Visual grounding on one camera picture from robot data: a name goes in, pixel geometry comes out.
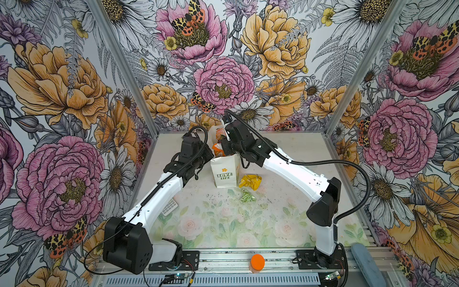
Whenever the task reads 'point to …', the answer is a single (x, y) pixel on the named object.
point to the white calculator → (170, 207)
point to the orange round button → (257, 262)
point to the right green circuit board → (334, 275)
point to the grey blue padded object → (373, 276)
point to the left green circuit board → (180, 275)
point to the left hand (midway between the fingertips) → (212, 155)
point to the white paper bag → (225, 169)
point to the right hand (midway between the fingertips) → (227, 144)
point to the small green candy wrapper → (246, 197)
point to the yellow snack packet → (252, 180)
